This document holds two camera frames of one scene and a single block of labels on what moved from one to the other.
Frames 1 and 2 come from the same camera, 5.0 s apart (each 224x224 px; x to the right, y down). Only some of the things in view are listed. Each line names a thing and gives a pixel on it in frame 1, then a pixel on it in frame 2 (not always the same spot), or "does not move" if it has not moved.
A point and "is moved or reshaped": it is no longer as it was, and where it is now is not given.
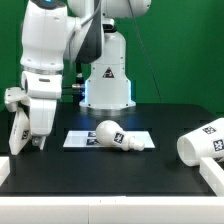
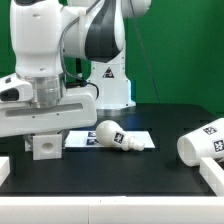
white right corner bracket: [213, 175] does not move
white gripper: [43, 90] -> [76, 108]
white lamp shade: [203, 142] does not move
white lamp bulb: [111, 133] does not move
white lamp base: [21, 131] is moved or reshaped
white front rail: [111, 209] does not move
